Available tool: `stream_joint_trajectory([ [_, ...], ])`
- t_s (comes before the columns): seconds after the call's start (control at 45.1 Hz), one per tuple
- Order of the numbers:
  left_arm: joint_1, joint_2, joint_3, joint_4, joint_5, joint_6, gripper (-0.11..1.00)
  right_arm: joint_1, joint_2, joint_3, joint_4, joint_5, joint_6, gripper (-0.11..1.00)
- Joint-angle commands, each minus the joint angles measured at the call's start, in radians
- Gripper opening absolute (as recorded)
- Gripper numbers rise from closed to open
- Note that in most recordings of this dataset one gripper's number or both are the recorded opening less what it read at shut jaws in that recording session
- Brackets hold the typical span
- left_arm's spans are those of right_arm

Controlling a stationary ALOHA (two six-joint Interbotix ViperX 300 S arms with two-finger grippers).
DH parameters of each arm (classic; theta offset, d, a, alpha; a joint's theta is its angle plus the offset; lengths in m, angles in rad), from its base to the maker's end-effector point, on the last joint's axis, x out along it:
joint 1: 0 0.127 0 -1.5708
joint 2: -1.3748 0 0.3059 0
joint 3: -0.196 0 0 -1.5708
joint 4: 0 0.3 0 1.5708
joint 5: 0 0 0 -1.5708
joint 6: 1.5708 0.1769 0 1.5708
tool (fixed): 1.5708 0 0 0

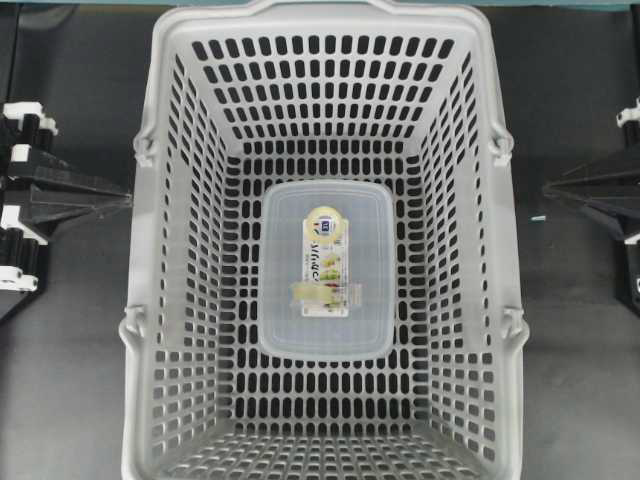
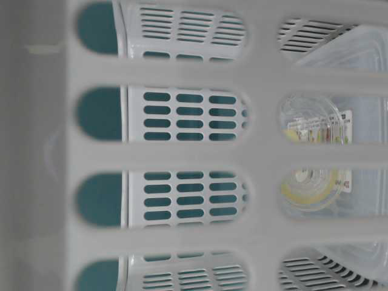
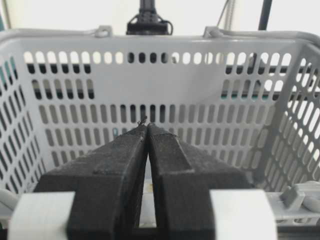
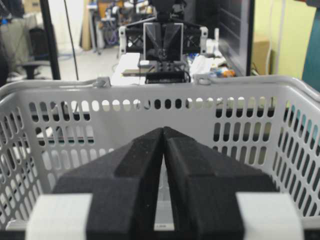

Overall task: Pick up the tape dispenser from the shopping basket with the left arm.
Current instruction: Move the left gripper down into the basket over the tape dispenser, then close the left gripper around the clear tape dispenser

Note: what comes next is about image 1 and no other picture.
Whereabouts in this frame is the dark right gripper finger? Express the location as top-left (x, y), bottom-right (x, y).
top-left (543, 147), bottom-right (639, 244)

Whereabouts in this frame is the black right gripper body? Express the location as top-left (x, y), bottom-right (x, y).
top-left (616, 98), bottom-right (639, 306)

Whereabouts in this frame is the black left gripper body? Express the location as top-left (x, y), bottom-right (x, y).
top-left (1, 101), bottom-right (58, 320)

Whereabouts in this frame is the clear left gripper finger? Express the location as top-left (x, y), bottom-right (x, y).
top-left (10, 144), bottom-right (132, 235)

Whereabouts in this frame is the grey plastic shopping basket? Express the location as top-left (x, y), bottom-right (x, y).
top-left (119, 1), bottom-right (529, 479)

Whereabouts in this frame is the clear plastic food container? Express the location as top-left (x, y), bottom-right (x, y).
top-left (257, 180), bottom-right (396, 362)

